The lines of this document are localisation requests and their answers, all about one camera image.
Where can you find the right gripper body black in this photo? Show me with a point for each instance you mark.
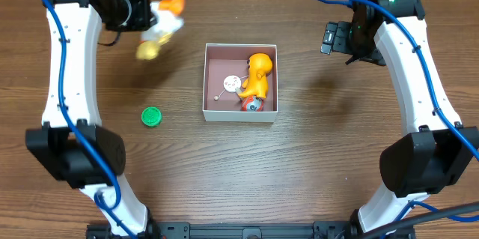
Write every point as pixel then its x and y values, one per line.
pixel 359 54

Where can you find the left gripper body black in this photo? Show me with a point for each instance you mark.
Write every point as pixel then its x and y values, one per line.
pixel 142 12

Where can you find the white plush duck toy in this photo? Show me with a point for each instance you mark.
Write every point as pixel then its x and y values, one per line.
pixel 165 22

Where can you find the orange dinosaur toy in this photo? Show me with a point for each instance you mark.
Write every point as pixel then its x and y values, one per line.
pixel 259 66

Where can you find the red ball toy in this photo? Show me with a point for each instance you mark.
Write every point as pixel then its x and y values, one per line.
pixel 252 104

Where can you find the green round cap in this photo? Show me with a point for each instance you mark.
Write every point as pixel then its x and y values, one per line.
pixel 151 116

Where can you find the white round rattle drum toy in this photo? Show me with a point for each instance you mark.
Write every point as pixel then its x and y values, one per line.
pixel 231 84

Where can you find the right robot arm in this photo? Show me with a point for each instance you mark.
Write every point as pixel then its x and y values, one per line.
pixel 435 147

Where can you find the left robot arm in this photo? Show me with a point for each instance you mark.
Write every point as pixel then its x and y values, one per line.
pixel 71 142

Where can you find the white cardboard box pink inside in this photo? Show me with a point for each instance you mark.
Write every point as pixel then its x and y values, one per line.
pixel 222 60

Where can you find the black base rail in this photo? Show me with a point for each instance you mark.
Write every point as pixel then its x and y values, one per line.
pixel 317 230

